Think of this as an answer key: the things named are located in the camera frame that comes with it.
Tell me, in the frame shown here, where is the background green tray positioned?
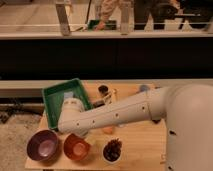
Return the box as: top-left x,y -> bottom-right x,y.
87,20 -> 117,30

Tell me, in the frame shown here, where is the orange bowl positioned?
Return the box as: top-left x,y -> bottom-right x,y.
63,134 -> 90,161

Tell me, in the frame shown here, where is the purple bowl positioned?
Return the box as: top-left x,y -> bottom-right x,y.
27,130 -> 59,162

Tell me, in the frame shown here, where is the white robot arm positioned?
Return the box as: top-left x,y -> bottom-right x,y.
58,84 -> 213,171

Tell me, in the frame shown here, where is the blue sponge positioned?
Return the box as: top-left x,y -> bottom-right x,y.
64,91 -> 74,99

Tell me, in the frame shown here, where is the blue cup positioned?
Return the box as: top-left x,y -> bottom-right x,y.
139,85 -> 150,92

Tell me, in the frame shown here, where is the orange fruit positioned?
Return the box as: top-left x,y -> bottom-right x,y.
102,126 -> 114,134

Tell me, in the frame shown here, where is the green plastic tray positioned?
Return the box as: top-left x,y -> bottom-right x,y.
42,78 -> 93,131

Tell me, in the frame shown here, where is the small metal can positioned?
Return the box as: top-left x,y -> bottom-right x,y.
93,100 -> 105,108

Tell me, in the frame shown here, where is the white bowl of dark fruit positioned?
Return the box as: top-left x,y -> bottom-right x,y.
102,139 -> 122,163

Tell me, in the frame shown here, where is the yellow banana toy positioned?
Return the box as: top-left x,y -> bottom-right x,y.
111,89 -> 117,103

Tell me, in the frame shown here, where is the background person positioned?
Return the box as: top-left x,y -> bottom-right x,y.
95,0 -> 178,30

